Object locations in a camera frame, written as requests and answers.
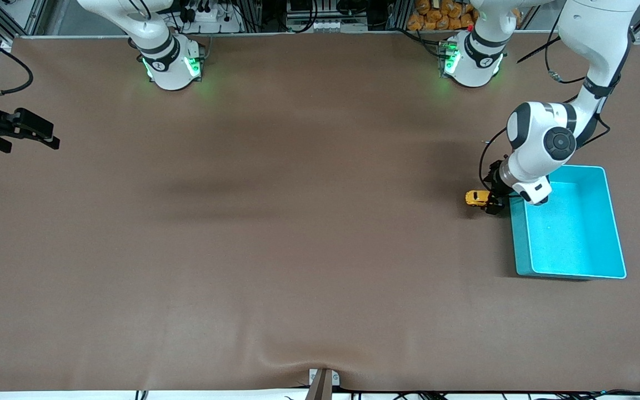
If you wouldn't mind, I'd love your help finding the table edge clamp bracket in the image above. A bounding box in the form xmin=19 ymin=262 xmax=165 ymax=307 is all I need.
xmin=304 ymin=368 xmax=341 ymax=400

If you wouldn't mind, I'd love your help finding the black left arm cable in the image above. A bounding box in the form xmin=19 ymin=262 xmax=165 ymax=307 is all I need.
xmin=478 ymin=32 xmax=613 ymax=193

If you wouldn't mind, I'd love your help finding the white connector strip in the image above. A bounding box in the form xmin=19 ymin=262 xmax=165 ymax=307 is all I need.
xmin=310 ymin=19 xmax=369 ymax=34

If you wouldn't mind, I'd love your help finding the orange packets pile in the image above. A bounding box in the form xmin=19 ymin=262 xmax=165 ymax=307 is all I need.
xmin=407 ymin=0 xmax=477 ymax=32

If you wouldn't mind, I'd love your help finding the white power strip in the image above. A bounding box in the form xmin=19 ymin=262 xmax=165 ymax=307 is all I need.
xmin=184 ymin=3 xmax=244 ymax=34

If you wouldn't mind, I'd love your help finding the brown table mat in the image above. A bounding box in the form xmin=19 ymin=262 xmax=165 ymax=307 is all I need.
xmin=0 ymin=32 xmax=640 ymax=393

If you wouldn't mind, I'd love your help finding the teal plastic bin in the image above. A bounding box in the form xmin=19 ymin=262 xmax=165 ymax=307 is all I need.
xmin=507 ymin=165 xmax=628 ymax=280

